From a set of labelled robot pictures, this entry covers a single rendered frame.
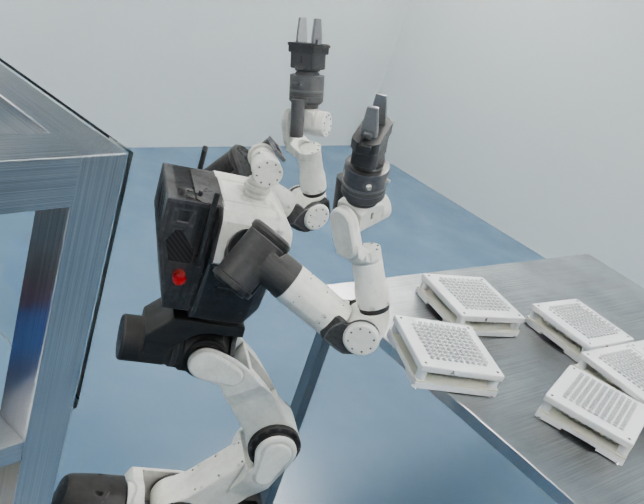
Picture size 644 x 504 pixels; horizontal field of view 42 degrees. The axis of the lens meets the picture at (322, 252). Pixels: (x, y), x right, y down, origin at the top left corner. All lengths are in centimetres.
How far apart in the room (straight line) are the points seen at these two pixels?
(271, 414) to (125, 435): 98
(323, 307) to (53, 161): 100
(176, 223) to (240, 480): 80
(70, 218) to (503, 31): 552
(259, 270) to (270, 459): 70
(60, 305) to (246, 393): 124
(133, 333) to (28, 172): 124
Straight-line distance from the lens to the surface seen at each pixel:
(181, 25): 546
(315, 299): 177
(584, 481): 220
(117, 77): 534
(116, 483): 241
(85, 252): 96
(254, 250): 174
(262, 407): 223
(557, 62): 605
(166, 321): 204
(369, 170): 163
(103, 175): 92
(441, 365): 222
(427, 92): 663
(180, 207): 185
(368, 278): 174
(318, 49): 215
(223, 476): 237
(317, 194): 230
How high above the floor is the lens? 197
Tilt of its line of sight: 24 degrees down
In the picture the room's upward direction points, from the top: 19 degrees clockwise
